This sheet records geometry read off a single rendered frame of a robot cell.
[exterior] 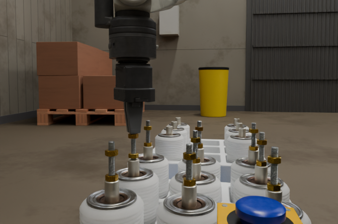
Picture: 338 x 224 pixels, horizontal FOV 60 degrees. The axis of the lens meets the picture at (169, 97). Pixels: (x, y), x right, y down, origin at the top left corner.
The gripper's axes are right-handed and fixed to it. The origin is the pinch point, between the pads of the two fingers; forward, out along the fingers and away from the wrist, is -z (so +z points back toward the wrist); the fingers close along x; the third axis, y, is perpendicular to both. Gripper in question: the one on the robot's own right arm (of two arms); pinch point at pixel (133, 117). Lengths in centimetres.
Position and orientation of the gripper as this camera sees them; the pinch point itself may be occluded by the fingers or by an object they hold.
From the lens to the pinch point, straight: 56.3
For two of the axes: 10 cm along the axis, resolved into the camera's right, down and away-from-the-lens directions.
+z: 0.0, -10.0, -0.6
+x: 4.0, 0.5, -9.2
